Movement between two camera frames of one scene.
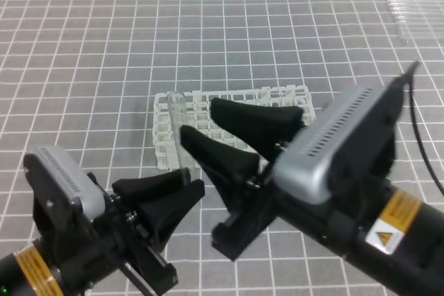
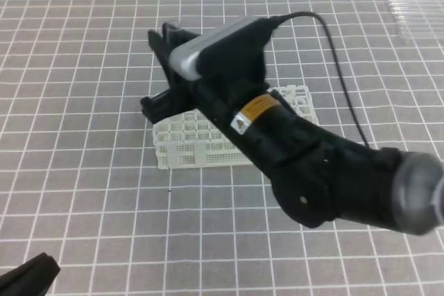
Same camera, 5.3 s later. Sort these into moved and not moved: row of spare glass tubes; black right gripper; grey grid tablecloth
Moved: black right gripper
Not moved: grey grid tablecloth; row of spare glass tubes
